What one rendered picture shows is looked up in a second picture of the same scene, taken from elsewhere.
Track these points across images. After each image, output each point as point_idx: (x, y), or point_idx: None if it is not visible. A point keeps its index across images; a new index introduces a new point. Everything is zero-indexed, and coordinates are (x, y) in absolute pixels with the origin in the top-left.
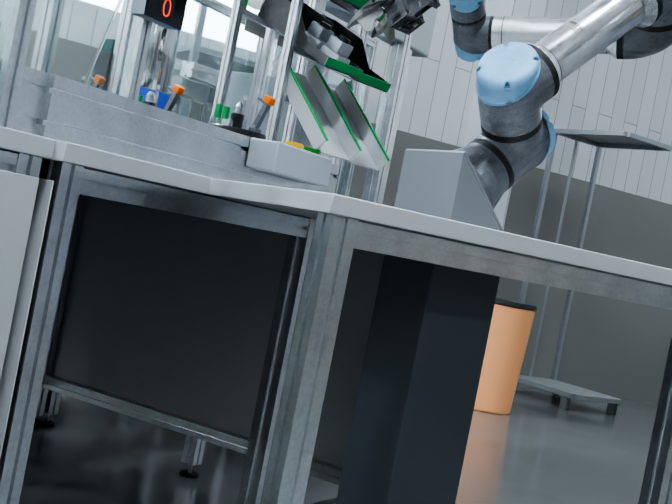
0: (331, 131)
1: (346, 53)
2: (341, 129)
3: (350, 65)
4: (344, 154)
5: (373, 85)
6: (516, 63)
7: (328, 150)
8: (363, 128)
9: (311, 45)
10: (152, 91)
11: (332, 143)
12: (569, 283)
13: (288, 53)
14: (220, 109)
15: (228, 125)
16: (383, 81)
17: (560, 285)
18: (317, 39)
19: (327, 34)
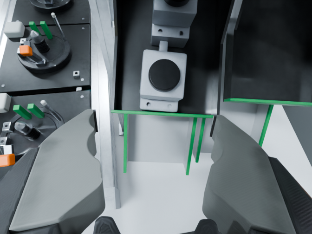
0: (181, 126)
1: (167, 100)
2: (189, 133)
3: (178, 115)
4: (179, 157)
5: (273, 104)
6: None
7: (151, 157)
8: (263, 106)
9: (113, 55)
10: (32, 32)
11: (167, 145)
12: None
13: (100, 46)
14: (18, 112)
15: (2, 147)
16: (302, 104)
17: None
18: (152, 25)
19: (173, 17)
